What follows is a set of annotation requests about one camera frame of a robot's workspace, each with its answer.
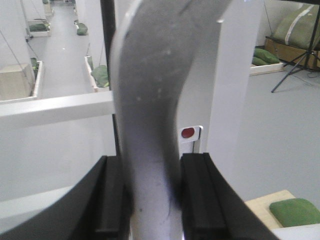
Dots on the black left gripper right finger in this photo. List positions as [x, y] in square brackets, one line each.
[211, 209]

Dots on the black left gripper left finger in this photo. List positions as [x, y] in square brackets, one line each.
[96, 208]

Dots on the white framed transparent sliding door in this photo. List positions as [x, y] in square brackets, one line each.
[173, 196]

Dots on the silver door handle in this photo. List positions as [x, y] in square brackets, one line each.
[152, 53]

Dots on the silver door lock plate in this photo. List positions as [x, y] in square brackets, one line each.
[189, 139]

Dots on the green sandbag near aisle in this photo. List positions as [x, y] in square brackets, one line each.
[100, 75]

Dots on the green sandbag aisle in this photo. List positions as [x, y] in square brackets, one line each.
[100, 75]
[82, 29]

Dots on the green sandbag on tray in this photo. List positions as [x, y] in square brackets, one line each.
[263, 57]

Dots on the green sandbag far aisle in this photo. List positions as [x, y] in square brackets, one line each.
[82, 29]

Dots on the green sandbag far tray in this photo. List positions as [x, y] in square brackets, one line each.
[39, 27]

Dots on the large olive green sack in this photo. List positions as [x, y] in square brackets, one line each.
[296, 29]

